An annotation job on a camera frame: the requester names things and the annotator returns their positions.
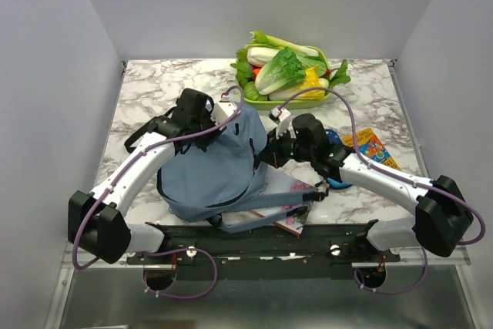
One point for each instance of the orange blue children's book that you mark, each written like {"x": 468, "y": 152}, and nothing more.
{"x": 371, "y": 146}

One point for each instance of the celery stalk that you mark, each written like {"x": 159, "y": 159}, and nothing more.
{"x": 260, "y": 38}

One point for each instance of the blue student backpack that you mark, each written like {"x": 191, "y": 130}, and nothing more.
{"x": 220, "y": 185}

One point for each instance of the yellow napa cabbage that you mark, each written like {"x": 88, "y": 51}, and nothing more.
{"x": 311, "y": 80}

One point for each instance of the green bok choy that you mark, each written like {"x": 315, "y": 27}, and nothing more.
{"x": 251, "y": 92}

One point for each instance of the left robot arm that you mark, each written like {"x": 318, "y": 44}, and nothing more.
{"x": 97, "y": 222}

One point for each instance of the orange carrot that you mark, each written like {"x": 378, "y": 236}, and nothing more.
{"x": 256, "y": 72}

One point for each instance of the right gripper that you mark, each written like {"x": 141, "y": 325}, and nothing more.
{"x": 270, "y": 153}

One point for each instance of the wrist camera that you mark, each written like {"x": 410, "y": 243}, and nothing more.
{"x": 224, "y": 112}
{"x": 282, "y": 118}

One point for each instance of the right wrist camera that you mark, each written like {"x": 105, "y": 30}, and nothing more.
{"x": 282, "y": 118}

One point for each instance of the designer fate flower book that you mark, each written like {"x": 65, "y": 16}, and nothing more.
{"x": 282, "y": 193}

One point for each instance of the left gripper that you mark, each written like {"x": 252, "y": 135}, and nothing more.
{"x": 214, "y": 135}

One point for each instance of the green napa cabbage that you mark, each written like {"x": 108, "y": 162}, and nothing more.
{"x": 284, "y": 71}

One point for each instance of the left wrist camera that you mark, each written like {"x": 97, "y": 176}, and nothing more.
{"x": 224, "y": 112}

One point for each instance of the spinach bunch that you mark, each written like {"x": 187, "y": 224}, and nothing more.
{"x": 340, "y": 77}

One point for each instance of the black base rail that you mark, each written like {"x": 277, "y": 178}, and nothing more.
{"x": 270, "y": 253}

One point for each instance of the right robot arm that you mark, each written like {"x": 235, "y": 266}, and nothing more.
{"x": 438, "y": 216}

